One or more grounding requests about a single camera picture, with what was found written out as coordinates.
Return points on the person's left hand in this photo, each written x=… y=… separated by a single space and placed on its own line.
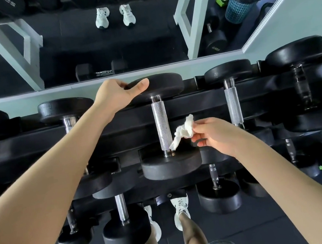
x=111 y=97

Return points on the person's right hand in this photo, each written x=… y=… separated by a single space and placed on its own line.
x=221 y=136

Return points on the white wet wipe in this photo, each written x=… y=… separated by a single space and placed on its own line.
x=185 y=130

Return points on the person's left forearm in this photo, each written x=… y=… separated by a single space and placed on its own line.
x=45 y=199

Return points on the person's right forearm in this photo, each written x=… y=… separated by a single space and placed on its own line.
x=296 y=190

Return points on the medium black dumbbell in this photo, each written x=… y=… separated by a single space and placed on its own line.
x=220 y=200
x=250 y=187

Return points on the person's right white sneaker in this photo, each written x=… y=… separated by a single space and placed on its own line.
x=180 y=207

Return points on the person's white sneaker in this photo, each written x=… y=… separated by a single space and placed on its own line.
x=180 y=207
x=156 y=230

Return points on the black dumbbell rack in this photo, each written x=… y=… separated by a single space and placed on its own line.
x=31 y=147

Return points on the person's right leg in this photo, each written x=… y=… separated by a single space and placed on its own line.
x=194 y=237

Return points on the person's left white sneaker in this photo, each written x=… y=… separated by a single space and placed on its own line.
x=156 y=230

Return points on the large black dumbbell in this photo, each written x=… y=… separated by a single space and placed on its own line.
x=127 y=238
x=75 y=242

